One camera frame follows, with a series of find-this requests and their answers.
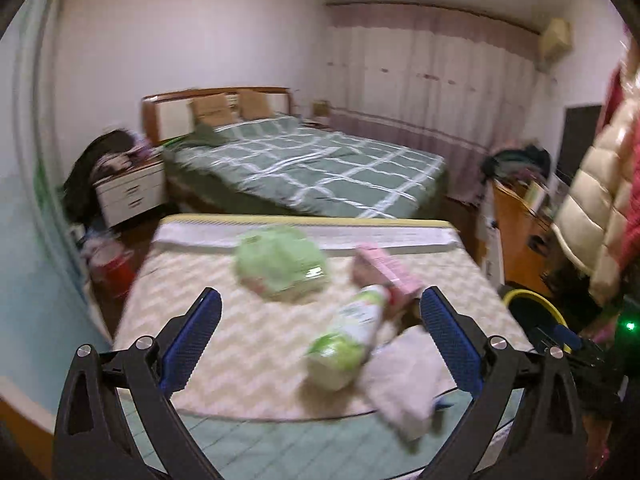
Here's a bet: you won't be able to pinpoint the wooden bed headboard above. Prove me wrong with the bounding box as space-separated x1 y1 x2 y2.
141 87 294 146

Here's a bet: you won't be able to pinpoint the orange wooden desk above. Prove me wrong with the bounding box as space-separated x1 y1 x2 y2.
491 182 551 297

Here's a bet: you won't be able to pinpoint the green white plastic bottle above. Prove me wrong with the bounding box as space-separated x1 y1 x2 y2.
305 285 390 391

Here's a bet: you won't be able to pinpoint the yellow rimmed trash bin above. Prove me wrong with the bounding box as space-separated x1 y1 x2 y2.
499 285 582 353

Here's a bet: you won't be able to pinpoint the teal quilted mattress cover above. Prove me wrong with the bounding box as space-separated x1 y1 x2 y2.
180 390 471 479

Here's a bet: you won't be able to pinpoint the green checked quilt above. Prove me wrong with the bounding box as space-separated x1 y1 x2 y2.
162 115 448 219

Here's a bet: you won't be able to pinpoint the red bucket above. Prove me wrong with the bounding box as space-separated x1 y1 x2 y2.
89 240 136 299

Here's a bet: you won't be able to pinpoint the wall air conditioner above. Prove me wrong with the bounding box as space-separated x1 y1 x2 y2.
538 18 573 67

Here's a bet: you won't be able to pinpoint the cream puffer jacket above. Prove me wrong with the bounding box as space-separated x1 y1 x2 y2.
549 98 640 306

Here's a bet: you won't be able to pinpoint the pink white curtain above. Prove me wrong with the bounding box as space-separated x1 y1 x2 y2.
324 3 538 203

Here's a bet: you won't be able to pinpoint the black television screen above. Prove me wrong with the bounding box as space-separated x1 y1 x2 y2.
555 104 602 185

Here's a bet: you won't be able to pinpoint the brown left pillow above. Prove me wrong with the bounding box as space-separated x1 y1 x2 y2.
190 93 235 128

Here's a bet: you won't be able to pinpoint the white tissue pack pink print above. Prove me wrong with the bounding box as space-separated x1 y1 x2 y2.
357 326 457 441

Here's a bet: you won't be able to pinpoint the dark clothes on cabinet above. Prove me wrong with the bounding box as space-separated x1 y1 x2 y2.
63 129 151 228

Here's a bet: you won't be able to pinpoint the brown right pillow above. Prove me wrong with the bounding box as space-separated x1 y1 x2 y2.
238 89 274 122

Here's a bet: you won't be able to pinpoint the brown pillow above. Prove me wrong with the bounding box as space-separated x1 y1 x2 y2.
238 89 274 122
190 93 235 128

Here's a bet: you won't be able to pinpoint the pink milk carton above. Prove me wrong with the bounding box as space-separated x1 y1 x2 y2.
352 245 424 316

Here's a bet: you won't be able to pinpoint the pile of clothes on desk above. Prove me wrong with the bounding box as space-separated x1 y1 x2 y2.
480 144 551 184

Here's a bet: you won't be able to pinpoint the white bedside drawer cabinet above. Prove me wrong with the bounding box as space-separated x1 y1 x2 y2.
94 157 166 228

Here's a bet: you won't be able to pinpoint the pink puffer jacket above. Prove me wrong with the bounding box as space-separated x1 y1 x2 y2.
601 37 639 272

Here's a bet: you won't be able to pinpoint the green plastic bag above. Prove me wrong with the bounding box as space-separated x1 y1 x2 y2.
233 226 330 301

